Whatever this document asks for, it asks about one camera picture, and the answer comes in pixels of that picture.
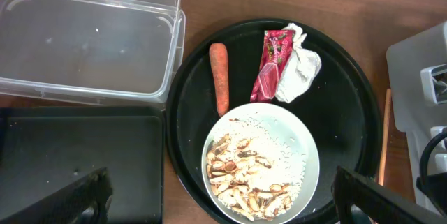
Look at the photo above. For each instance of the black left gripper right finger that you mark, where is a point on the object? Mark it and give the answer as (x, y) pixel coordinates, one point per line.
(375, 201)

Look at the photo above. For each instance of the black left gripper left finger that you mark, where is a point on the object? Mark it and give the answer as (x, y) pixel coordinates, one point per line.
(83, 201)

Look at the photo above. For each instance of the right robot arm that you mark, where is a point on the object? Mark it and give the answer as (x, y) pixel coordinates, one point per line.
(432, 170)

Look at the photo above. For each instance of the grey dishwasher rack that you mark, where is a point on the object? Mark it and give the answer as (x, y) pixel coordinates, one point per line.
(417, 73)

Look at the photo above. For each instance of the black rectangular bin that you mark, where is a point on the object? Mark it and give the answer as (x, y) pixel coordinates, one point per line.
(44, 149)

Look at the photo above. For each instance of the round black tray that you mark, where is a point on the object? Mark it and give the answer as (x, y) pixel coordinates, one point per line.
(339, 109)

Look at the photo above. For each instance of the grey plate with food scraps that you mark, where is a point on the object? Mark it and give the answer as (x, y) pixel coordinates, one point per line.
(260, 164)

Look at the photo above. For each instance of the crumpled white tissue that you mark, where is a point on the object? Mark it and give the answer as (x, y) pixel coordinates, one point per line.
(300, 70)

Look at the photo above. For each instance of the clear plastic bin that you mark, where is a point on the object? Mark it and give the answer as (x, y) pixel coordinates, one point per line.
(97, 52)

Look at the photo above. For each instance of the red snack wrapper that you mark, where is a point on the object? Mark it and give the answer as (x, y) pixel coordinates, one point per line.
(277, 49)

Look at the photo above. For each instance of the orange carrot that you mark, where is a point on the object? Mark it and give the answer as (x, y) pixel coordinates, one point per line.
(219, 65)

